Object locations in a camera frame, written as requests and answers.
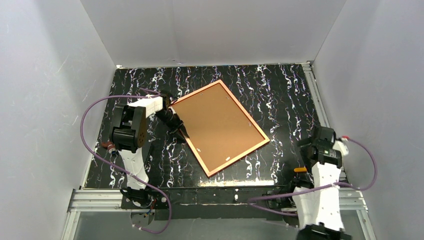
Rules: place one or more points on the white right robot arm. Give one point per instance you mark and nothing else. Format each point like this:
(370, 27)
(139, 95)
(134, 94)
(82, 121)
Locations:
(318, 203)

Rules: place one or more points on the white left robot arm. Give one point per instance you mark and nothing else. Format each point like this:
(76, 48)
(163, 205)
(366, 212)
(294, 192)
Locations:
(128, 132)

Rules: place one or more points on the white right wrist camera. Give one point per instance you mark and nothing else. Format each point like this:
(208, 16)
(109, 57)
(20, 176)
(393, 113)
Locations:
(340, 145)

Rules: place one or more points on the brown copper pipe fitting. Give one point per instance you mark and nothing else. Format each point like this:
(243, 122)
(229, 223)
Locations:
(110, 147)

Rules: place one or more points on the aluminium front rail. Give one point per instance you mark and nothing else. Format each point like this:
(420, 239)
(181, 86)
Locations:
(112, 200)

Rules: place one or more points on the aluminium rail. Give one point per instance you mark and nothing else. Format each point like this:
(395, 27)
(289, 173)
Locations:
(112, 200)
(318, 99)

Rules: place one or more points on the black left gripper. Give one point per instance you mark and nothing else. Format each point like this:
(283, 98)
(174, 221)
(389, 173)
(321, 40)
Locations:
(174, 122)

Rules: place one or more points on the yellow handled screwdriver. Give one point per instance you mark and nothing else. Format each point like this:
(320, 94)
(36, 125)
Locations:
(300, 170)

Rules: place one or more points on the red picture frame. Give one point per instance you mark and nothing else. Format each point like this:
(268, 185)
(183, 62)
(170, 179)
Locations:
(220, 130)

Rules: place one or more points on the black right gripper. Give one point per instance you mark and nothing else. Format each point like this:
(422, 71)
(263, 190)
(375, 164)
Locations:
(311, 141)

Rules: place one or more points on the aluminium right side rail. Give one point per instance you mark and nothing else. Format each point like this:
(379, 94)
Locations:
(318, 99)

